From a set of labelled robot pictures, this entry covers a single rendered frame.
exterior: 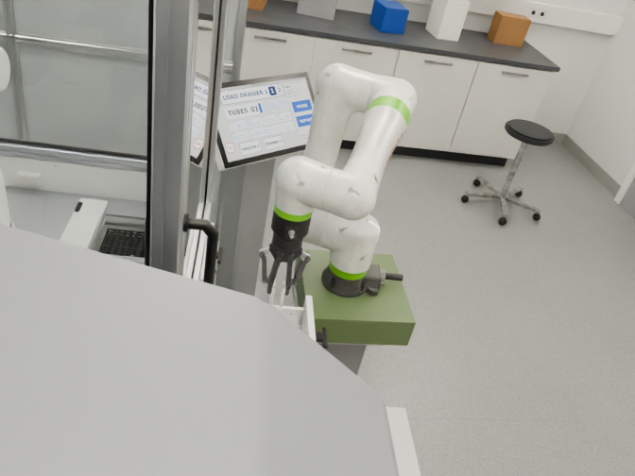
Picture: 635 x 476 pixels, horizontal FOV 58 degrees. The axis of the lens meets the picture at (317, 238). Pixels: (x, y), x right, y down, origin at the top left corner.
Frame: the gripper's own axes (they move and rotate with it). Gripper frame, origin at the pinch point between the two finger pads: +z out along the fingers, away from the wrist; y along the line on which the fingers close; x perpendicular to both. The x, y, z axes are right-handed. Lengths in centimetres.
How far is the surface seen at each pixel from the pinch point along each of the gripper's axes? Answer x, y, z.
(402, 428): -21.6, 36.8, 24.5
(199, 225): -49, -19, -53
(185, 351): -92, -17, -74
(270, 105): 98, -3, -11
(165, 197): -51, -23, -58
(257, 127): 89, -7, -6
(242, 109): 90, -14, -11
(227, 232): 96, -14, 50
